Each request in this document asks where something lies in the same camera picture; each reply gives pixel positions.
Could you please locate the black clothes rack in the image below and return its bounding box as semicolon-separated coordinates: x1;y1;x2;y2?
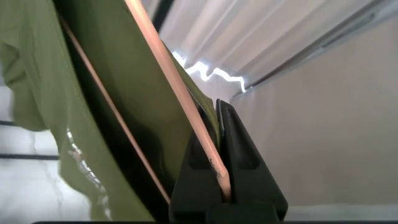
0;0;175;161

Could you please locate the green garment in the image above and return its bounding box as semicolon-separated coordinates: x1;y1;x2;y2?
0;0;222;222

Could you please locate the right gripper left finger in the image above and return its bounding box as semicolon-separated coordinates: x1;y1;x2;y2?
169;105;224;223

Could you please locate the pink clothes hanger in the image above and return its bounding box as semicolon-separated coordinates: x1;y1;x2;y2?
58;0;233;205

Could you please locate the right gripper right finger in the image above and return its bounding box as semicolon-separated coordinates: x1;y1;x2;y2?
215;98;289;223

